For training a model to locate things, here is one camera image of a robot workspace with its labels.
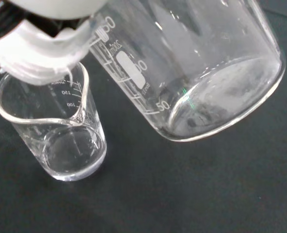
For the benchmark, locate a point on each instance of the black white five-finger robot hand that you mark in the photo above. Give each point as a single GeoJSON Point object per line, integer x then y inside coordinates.
{"type": "Point", "coordinates": [36, 55]}

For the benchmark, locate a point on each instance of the clear glass beaker white print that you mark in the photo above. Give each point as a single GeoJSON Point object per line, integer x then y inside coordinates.
{"type": "Point", "coordinates": [61, 136]}

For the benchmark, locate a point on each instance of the black bench cloth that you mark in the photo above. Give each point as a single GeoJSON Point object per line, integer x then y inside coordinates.
{"type": "Point", "coordinates": [182, 194]}

